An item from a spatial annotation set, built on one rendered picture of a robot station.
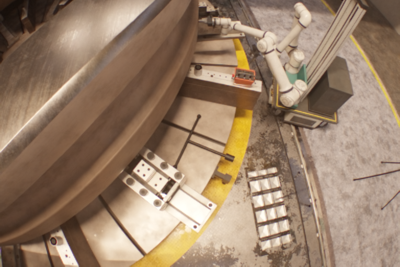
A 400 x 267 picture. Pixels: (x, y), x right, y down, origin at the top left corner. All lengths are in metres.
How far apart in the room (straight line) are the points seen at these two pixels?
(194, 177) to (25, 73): 1.66
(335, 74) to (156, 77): 1.89
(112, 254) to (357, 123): 3.64
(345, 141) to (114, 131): 2.93
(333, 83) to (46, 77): 2.39
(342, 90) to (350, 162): 1.19
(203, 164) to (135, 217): 0.83
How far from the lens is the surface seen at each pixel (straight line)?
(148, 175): 1.57
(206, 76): 2.12
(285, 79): 2.18
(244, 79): 2.00
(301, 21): 2.33
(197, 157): 2.12
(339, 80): 2.52
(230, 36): 3.08
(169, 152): 2.15
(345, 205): 3.06
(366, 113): 3.92
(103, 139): 1.38
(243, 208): 2.42
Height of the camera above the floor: 2.35
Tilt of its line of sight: 63 degrees down
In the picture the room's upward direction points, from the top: 5 degrees clockwise
